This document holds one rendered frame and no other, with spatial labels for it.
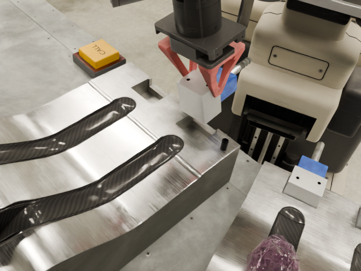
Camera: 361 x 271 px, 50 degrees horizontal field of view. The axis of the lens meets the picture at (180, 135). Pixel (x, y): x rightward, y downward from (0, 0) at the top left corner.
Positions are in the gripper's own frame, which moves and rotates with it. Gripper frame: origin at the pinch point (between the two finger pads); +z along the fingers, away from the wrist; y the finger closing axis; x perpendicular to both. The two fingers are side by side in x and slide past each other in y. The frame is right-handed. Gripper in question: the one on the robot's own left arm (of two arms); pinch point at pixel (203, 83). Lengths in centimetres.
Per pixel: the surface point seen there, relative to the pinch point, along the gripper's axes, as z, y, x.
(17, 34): 9, -53, -6
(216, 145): 8.5, 3.9, -2.2
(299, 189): 12.2, 16.1, 1.6
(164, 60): 95, -115, 80
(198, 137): 10.7, -0.7, -1.5
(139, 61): 92, -123, 69
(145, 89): 8.3, -14.2, -0.6
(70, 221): 2.6, 2.6, -25.3
